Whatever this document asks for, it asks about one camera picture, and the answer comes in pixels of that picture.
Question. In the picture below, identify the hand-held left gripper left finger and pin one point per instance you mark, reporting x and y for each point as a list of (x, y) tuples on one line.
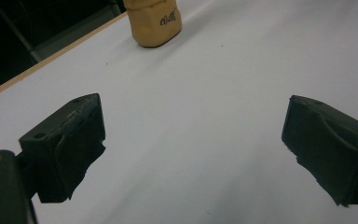
[(62, 149)]

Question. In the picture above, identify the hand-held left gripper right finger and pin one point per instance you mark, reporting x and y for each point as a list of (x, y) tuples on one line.
[(332, 149)]

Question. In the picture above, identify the yellow bag-shaped holder with bear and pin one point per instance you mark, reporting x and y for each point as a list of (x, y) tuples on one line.
[(152, 25)]

